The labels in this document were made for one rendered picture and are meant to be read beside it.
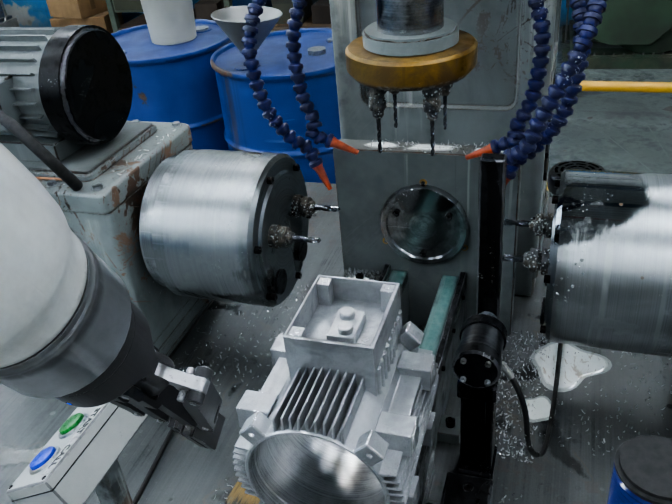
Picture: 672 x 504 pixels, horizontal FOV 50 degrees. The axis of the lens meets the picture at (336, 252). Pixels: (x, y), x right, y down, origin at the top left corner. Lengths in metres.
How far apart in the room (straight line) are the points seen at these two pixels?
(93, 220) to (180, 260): 0.15
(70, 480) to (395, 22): 0.66
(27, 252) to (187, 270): 0.78
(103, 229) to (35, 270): 0.80
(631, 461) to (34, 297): 0.40
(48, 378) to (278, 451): 0.48
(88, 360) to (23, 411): 0.92
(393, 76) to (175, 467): 0.65
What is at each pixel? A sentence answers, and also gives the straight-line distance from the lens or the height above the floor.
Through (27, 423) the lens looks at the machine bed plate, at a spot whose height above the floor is 0.80.
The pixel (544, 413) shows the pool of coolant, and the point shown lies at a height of 0.80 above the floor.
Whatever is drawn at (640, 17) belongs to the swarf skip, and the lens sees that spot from 5.09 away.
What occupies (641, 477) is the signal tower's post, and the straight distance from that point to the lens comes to 0.54.
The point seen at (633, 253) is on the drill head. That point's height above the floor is 1.12.
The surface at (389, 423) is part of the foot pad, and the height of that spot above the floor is 1.07.
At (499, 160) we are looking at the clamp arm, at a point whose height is 1.25.
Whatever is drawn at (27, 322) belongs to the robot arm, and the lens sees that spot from 0.37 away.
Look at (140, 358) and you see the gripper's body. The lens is 0.47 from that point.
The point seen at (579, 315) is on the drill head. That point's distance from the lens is 0.99.
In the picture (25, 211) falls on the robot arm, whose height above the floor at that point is 1.47.
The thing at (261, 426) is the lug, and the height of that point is 1.09.
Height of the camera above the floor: 1.61
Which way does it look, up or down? 32 degrees down
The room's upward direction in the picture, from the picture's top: 6 degrees counter-clockwise
